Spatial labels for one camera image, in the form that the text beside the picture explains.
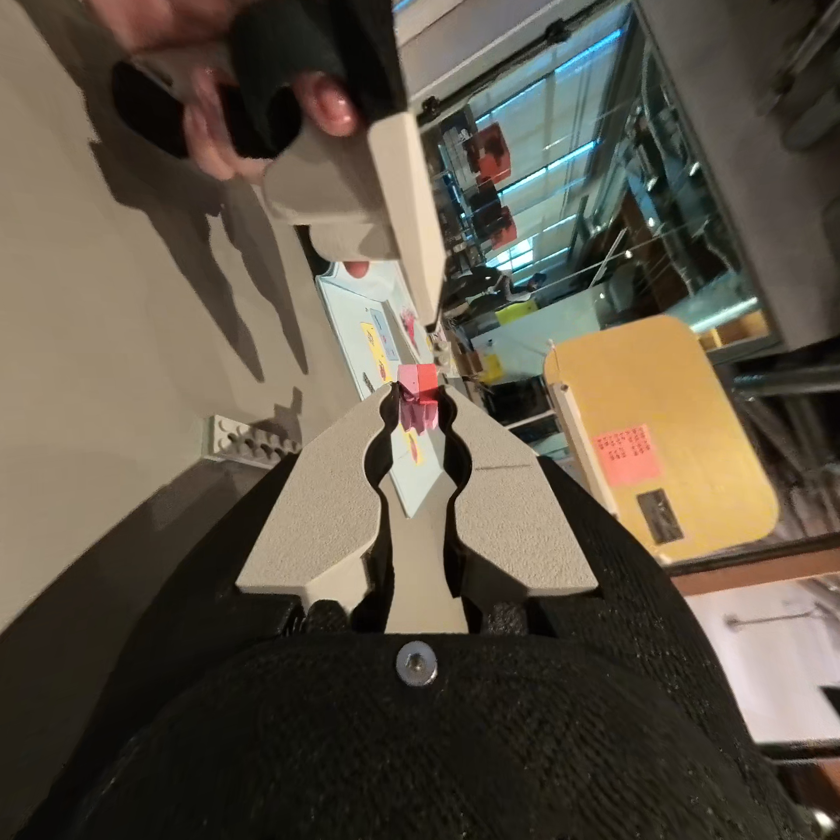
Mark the pink brick assembly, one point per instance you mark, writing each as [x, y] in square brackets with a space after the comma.
[417, 387]

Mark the person's left hand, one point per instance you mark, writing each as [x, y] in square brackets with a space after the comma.
[164, 23]

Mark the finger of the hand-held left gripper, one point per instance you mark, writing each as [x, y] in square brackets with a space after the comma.
[410, 197]

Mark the open instruction booklet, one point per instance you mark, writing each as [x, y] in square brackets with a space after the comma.
[348, 315]

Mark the red hooded machine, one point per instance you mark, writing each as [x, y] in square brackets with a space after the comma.
[489, 154]
[504, 228]

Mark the black label sticker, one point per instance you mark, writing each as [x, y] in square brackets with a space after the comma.
[656, 517]

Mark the pink sticky note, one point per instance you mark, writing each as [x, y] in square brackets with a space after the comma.
[627, 456]

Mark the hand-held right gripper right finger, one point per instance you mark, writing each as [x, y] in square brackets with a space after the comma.
[525, 531]

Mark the black tripod pole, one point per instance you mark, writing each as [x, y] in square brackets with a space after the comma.
[525, 56]

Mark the wooden book stand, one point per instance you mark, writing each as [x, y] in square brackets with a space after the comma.
[689, 394]

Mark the small yellow box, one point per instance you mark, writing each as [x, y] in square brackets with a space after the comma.
[515, 313]

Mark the long grey brick plate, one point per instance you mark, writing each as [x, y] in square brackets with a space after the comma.
[249, 443]

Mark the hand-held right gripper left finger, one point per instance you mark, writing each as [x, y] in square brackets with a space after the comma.
[308, 525]

